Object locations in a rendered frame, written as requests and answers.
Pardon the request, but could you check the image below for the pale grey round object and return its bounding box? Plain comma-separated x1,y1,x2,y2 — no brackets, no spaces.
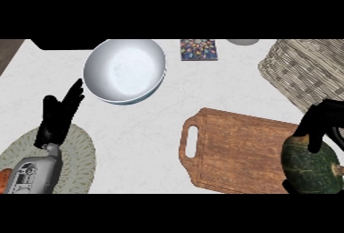
225,39,261,46

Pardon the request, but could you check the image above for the colourful patterned square coaster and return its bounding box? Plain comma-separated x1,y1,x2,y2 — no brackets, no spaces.
178,39,218,62

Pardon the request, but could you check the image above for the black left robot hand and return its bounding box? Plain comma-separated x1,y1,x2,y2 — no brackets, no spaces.
33,77,85,150

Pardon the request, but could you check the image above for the woven wicker basket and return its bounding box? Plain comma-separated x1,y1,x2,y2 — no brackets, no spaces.
256,39,344,115

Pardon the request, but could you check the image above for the brown wooden cutting board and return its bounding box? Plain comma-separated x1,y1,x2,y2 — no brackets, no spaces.
177,106,301,195

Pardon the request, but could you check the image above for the dark green squash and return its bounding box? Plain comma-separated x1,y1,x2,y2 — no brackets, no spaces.
280,134,344,195

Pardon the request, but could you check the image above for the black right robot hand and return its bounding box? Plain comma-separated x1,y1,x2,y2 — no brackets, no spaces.
281,99,344,195

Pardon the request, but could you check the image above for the brown wooden panel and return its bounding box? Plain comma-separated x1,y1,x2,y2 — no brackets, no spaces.
0,39,26,76

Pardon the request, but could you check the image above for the round patterned grey placemat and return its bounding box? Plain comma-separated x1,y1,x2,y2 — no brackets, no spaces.
0,123,97,195

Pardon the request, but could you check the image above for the orange object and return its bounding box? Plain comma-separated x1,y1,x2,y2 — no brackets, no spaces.
0,167,13,195

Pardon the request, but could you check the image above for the white bowl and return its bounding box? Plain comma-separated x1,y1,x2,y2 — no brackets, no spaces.
82,39,168,106

